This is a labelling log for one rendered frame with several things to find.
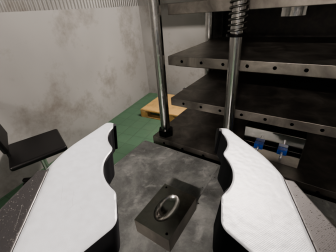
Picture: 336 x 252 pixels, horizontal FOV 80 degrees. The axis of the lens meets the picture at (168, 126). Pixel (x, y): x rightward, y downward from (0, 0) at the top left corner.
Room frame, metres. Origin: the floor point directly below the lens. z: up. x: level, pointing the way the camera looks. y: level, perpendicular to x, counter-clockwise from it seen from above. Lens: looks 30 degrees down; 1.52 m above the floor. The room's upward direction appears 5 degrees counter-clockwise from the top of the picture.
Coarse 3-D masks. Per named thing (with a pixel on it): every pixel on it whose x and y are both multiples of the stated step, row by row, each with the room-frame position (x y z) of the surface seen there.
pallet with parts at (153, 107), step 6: (168, 96) 3.44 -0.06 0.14; (150, 102) 3.24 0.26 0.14; (156, 102) 3.22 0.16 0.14; (168, 102) 3.17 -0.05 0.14; (144, 108) 3.01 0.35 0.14; (150, 108) 2.99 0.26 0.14; (156, 108) 2.97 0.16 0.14; (168, 108) 2.93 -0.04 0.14; (174, 108) 2.92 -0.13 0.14; (180, 108) 2.90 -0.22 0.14; (144, 114) 2.98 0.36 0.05; (150, 114) 3.02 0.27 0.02; (174, 114) 2.71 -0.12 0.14
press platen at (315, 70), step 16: (192, 48) 1.34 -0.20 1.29; (208, 48) 1.29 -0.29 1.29; (224, 48) 1.25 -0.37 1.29; (256, 48) 1.17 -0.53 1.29; (272, 48) 1.13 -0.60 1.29; (288, 48) 1.10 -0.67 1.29; (304, 48) 1.07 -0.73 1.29; (320, 48) 1.04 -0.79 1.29; (176, 64) 1.14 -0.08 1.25; (192, 64) 1.08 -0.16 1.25; (208, 64) 1.03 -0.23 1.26; (224, 64) 0.98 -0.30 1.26; (240, 64) 0.94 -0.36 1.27; (256, 64) 0.90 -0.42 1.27; (272, 64) 0.86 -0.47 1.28; (288, 64) 0.83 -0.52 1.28; (304, 64) 0.79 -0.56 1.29; (320, 64) 0.77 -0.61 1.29
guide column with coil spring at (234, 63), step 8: (240, 0) 0.91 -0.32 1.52; (232, 8) 0.93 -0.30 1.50; (240, 8) 0.91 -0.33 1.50; (232, 16) 0.93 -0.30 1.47; (232, 32) 0.92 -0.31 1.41; (240, 32) 0.91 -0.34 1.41; (232, 40) 0.92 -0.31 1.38; (240, 40) 0.91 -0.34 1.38; (232, 48) 0.92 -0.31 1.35; (240, 48) 0.92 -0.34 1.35; (232, 56) 0.92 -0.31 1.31; (240, 56) 0.92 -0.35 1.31; (232, 64) 0.91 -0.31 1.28; (232, 72) 0.91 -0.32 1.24; (232, 80) 0.91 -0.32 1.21; (232, 88) 0.91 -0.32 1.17; (232, 96) 0.91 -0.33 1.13; (232, 104) 0.91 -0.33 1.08; (224, 112) 0.93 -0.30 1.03; (232, 112) 0.91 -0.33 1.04; (224, 120) 0.93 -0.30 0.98; (232, 120) 0.91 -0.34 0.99; (232, 128) 0.92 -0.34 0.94
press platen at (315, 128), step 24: (216, 72) 1.63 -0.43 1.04; (240, 72) 1.57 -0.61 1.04; (192, 96) 1.16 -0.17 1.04; (216, 96) 1.13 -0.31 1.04; (240, 96) 1.10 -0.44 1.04; (264, 96) 1.07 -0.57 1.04; (288, 96) 1.04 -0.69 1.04; (312, 96) 1.02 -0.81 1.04; (264, 120) 0.86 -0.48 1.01; (288, 120) 0.80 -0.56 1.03; (312, 120) 0.77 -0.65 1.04
